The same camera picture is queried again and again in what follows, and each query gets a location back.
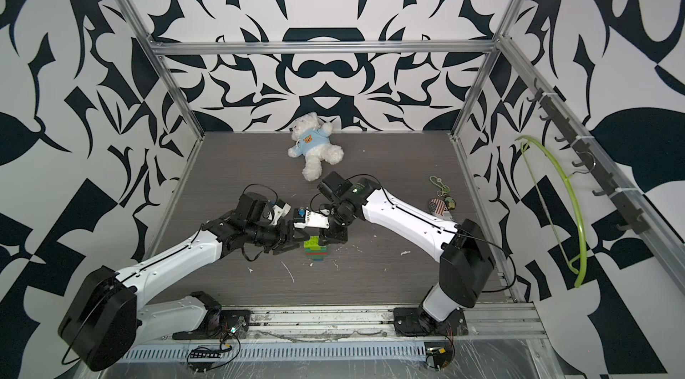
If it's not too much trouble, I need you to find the lime lego brick long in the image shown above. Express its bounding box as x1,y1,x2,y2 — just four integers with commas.
303,236,328,252

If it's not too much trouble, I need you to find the green lego brick long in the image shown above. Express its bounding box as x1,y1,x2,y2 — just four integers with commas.
305,251,328,261

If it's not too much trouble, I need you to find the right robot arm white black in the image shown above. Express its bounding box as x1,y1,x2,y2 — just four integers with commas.
318,171,501,336

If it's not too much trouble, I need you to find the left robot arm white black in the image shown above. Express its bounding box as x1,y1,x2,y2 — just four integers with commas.
58,192,310,371

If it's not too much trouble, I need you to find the white teddy bear blue shirt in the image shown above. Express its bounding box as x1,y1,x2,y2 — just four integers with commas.
287,112,344,182

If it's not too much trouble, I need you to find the black usb hub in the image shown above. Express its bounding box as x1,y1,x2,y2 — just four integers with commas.
186,346,223,364

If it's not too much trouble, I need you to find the black connector box right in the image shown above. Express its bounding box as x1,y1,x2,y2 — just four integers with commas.
425,347,453,371

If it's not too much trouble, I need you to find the green plastic hanger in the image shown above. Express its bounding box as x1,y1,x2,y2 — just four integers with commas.
516,135,588,288

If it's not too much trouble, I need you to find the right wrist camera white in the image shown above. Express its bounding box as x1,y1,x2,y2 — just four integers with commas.
293,208,330,229

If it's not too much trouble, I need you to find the flag pattern keychain pouch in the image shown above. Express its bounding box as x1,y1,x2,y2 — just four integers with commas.
427,198,454,221

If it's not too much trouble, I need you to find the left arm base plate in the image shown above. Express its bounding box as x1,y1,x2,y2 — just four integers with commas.
172,309,253,341

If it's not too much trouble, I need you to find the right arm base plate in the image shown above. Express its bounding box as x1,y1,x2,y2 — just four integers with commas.
392,307,469,337

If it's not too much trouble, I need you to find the white vented cable duct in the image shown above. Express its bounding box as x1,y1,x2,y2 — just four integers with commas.
121,341,427,363

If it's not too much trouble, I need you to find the aluminium frame crossbar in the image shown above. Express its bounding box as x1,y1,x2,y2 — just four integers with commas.
150,40,494,56

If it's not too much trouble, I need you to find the black wall hook rack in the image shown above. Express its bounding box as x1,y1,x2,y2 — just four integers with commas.
529,80,651,235

